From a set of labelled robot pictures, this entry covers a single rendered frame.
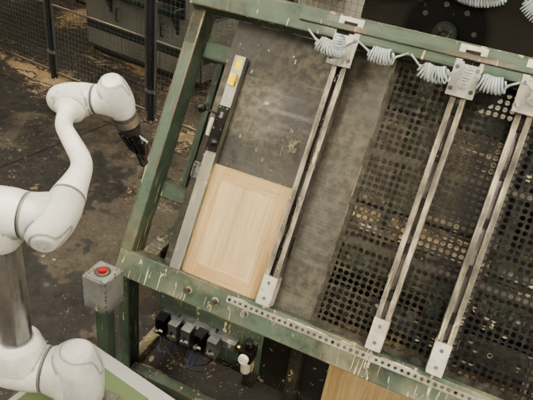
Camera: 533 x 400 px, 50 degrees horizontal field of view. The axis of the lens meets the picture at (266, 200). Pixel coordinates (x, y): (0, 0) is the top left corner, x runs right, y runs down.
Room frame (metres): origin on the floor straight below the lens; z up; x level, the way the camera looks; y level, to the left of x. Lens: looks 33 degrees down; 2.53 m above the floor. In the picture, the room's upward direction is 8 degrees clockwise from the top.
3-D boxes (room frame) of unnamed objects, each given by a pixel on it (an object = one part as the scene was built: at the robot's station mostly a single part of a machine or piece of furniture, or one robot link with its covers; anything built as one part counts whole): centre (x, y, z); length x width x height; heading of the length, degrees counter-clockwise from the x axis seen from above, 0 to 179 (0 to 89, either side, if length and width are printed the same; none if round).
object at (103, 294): (1.79, 0.63, 0.84); 0.12 x 0.12 x 0.18; 69
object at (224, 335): (1.70, 0.19, 0.69); 0.50 x 0.14 x 0.24; 69
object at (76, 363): (1.24, 0.54, 0.98); 0.18 x 0.16 x 0.22; 89
